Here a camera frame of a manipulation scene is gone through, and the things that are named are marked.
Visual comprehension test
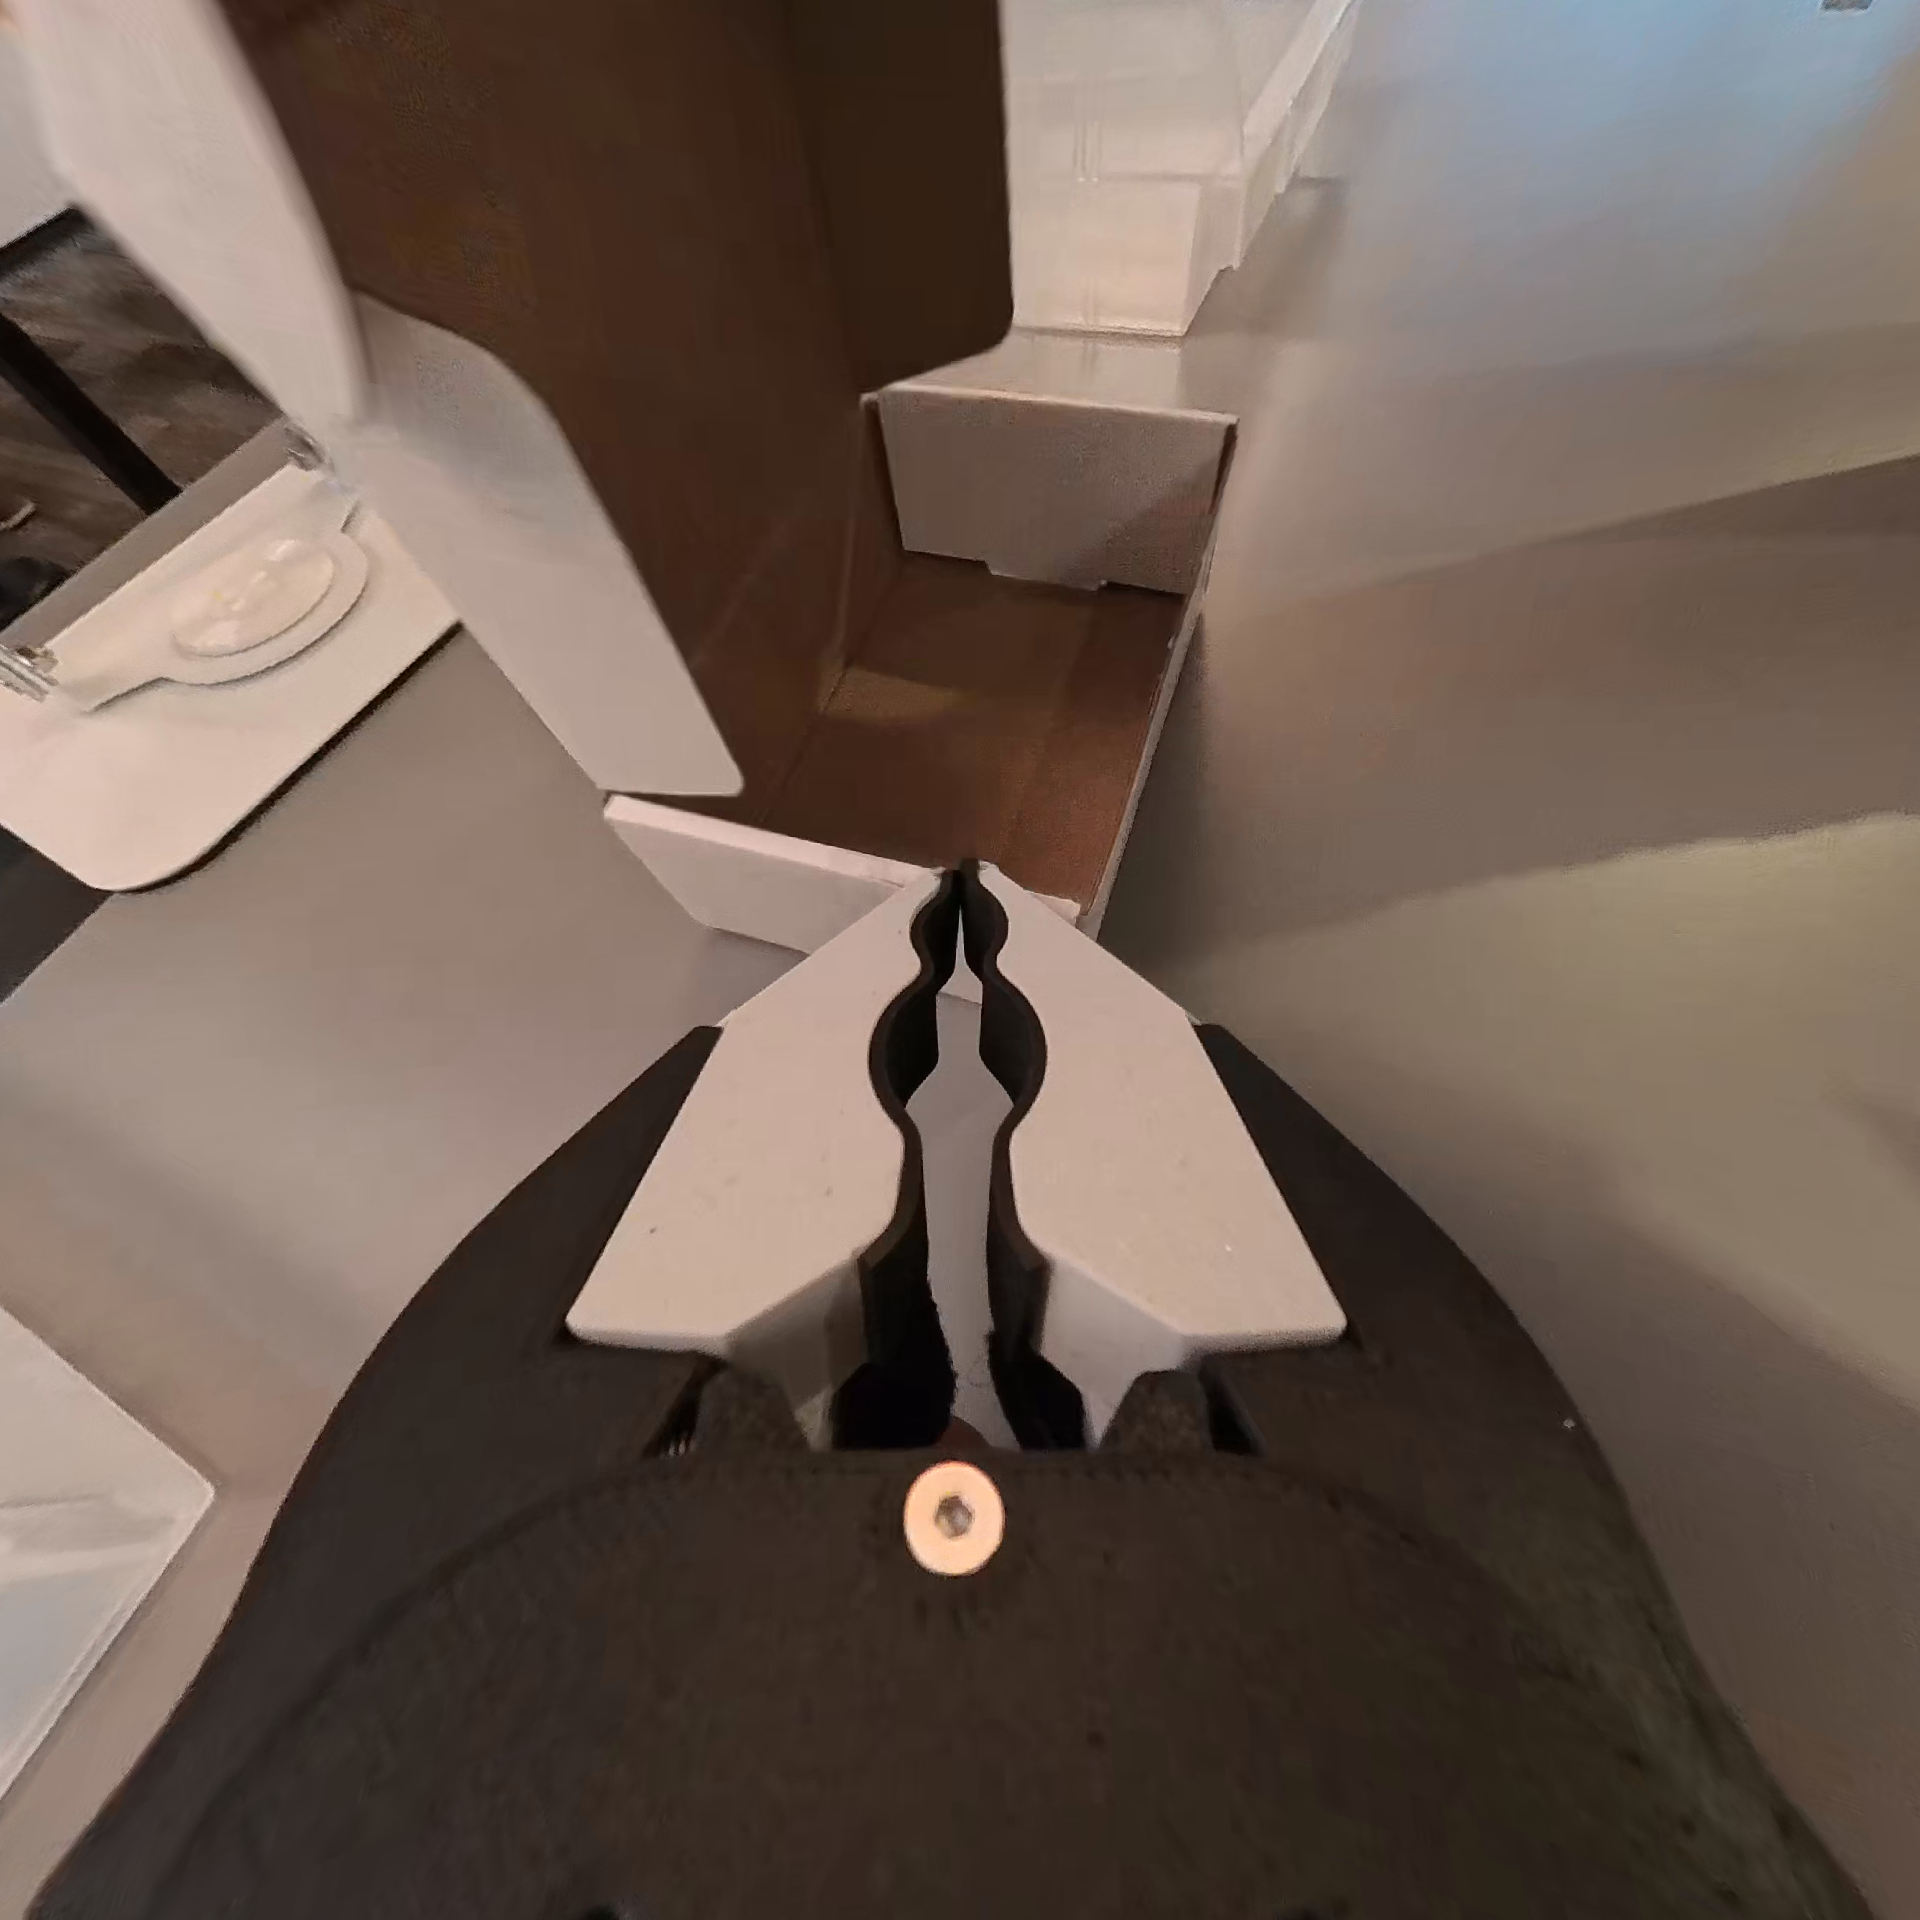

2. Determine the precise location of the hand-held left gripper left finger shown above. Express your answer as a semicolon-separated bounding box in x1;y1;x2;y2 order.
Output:
564;864;966;1447

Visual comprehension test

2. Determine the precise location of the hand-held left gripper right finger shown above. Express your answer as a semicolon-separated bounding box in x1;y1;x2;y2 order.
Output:
960;859;1348;1422

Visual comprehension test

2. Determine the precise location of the white cardboard box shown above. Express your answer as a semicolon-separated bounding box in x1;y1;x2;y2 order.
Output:
29;0;1244;967

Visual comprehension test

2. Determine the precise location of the clear plastic container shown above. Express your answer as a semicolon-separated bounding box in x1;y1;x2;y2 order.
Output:
1002;0;1362;343
0;1304;218;1797

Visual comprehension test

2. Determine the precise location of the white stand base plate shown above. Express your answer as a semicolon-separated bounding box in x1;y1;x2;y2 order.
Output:
0;435;462;896

